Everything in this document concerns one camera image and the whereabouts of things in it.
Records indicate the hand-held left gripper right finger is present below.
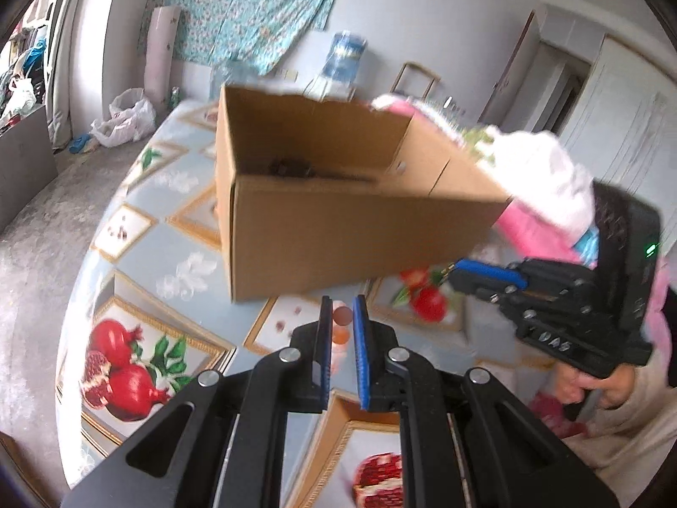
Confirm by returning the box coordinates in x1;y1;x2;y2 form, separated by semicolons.
352;295;619;508

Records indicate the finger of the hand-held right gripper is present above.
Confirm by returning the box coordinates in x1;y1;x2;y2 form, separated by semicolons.
451;276;619;330
455;257;600;298

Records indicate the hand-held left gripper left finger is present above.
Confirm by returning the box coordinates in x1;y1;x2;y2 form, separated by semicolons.
62;295;334;508

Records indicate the brown orange bead bracelet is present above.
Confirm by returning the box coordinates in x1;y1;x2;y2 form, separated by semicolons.
329;299;355;387

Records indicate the brown cardboard box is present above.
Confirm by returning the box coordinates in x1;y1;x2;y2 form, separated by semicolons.
214;83;514;303

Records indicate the dark wristwatch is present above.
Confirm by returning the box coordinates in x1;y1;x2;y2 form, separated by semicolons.
267;159;374;184

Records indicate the person's right forearm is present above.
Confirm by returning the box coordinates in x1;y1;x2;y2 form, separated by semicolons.
561;349;677;507

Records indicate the person's right hand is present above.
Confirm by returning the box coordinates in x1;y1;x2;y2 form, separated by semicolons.
553;362;638;411

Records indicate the light blue cloth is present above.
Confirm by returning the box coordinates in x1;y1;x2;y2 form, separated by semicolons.
576;227;602;268

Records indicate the pink blanket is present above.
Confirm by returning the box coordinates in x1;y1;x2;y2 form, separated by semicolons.
370;94;596;266

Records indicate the white cloth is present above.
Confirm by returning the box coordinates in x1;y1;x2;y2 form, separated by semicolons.
489;130;596;242

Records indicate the green patterned cloth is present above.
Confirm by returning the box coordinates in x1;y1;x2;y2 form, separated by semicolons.
460;124;498;163

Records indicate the white wooden door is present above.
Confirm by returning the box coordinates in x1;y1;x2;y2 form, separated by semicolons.
558;34;677;213

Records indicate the brown door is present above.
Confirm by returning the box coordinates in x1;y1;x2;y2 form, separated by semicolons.
479;8;543;128

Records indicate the wooden chair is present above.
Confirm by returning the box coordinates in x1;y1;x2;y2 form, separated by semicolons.
390;61;443;99

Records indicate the blue water dispenser bottle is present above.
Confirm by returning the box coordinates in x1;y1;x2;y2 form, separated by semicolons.
322;30;369;86

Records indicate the clear water jug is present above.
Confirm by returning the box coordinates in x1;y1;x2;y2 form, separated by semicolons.
212;61;255;102

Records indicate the white plastic bag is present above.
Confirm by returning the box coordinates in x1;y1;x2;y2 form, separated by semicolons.
90;87;157;149

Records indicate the rolled pink mat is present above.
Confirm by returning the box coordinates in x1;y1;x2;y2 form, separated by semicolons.
145;5;182;107

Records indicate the grey board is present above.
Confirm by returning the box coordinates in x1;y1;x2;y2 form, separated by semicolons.
0;103;59;232

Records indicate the pile of clothes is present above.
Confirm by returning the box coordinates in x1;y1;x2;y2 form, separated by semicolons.
0;18;54;131

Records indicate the teal floral wall cloth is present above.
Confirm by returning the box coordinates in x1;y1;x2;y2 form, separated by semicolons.
138;0;348;78

